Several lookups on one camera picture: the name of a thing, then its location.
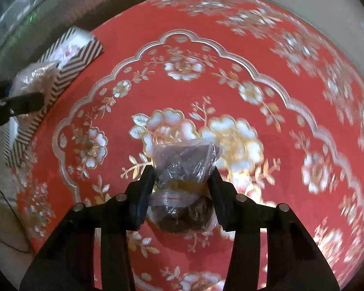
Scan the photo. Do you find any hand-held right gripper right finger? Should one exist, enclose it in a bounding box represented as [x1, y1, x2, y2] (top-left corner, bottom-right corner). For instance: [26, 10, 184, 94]
[208, 170, 340, 291]

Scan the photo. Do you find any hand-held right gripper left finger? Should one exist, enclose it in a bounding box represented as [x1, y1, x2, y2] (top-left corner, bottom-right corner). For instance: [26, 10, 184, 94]
[20, 165, 155, 291]

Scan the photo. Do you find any clear bag of pale snacks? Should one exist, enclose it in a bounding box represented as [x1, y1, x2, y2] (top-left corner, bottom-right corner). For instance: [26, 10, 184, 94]
[12, 62, 59, 97]

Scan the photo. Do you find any clear bag of dark snacks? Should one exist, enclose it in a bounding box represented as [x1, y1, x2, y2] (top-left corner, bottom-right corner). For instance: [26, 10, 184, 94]
[149, 139, 222, 234]

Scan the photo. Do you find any white tray with striped rim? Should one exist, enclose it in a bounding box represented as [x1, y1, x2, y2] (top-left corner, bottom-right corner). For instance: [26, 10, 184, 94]
[4, 27, 105, 167]

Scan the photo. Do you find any white red snack packet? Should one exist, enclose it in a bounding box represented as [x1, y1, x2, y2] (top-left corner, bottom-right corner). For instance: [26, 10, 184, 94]
[59, 41, 79, 61]

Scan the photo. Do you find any red floral tablecloth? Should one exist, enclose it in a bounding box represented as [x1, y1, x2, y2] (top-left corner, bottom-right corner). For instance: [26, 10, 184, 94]
[4, 0, 364, 291]

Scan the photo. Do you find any black cable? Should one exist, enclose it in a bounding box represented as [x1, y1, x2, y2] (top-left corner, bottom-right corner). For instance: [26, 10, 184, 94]
[0, 177, 31, 253]

